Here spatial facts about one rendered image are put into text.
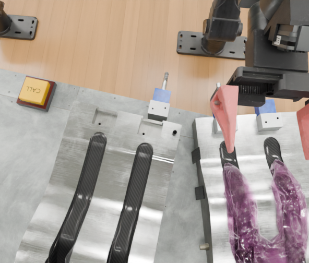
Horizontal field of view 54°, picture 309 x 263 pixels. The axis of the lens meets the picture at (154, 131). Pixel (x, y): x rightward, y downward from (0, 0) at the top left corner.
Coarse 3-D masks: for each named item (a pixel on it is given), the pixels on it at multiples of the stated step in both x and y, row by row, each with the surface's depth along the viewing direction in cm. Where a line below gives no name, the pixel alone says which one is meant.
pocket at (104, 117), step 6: (96, 108) 71; (96, 114) 72; (102, 114) 73; (108, 114) 73; (114, 114) 72; (96, 120) 73; (102, 120) 73; (108, 120) 73; (114, 120) 73; (108, 126) 72
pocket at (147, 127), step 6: (144, 120) 72; (150, 120) 72; (144, 126) 72; (150, 126) 72; (156, 126) 73; (162, 126) 73; (138, 132) 72; (144, 132) 72; (150, 132) 72; (156, 132) 72
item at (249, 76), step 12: (240, 72) 36; (252, 72) 36; (264, 72) 36; (276, 72) 36; (288, 72) 36; (300, 72) 36; (228, 84) 40; (240, 84) 40; (252, 84) 39; (264, 84) 39; (276, 96) 41; (288, 96) 41
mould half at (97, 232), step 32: (96, 128) 69; (128, 128) 69; (64, 160) 68; (128, 160) 68; (160, 160) 68; (64, 192) 66; (96, 192) 66; (160, 192) 67; (32, 224) 61; (96, 224) 62; (160, 224) 64; (32, 256) 58; (96, 256) 58
